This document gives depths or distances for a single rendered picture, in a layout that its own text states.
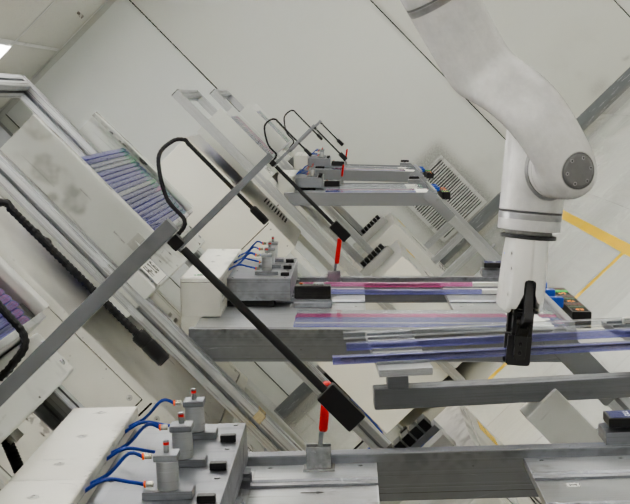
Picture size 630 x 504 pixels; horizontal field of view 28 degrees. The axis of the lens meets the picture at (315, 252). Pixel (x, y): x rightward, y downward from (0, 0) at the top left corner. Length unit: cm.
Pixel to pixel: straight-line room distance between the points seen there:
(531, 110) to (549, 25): 746
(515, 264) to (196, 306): 100
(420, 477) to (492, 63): 53
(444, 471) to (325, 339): 79
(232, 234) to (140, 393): 355
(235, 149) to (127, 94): 331
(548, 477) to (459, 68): 52
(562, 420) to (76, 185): 108
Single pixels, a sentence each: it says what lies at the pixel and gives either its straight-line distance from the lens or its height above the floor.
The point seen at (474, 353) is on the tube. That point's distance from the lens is 170.
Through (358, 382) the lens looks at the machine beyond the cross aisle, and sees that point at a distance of 597.
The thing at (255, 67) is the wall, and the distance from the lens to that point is 894.
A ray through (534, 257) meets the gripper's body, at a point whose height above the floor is 99.
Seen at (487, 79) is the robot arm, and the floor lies 120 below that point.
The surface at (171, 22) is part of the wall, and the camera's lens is 901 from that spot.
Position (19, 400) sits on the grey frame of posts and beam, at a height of 133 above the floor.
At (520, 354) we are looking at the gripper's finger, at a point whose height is 91.
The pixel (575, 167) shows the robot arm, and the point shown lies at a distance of 159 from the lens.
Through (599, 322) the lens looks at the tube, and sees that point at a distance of 195.
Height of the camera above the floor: 131
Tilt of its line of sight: 4 degrees down
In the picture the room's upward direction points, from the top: 45 degrees counter-clockwise
